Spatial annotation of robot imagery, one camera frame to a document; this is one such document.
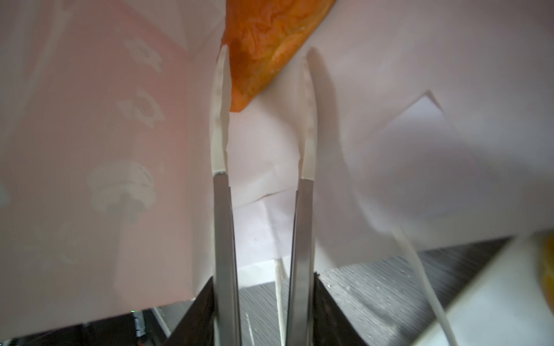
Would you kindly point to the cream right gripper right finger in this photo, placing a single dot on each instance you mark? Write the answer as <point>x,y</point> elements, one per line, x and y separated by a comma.
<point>301,284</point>

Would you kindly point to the orange fake bread slice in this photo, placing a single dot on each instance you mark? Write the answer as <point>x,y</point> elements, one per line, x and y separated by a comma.
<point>262,37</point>

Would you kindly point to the white plastic tray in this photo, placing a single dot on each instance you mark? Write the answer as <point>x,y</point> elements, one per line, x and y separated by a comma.
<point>504,304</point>

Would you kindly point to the fake bagel ring bread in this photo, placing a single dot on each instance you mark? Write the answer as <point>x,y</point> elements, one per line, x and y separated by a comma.
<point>547,275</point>

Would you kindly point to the red patterned paper bag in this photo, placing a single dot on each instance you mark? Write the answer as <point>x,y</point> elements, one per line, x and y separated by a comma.
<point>434,116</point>

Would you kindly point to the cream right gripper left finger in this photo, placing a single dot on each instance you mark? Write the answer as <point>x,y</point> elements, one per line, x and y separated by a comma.
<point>226,291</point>

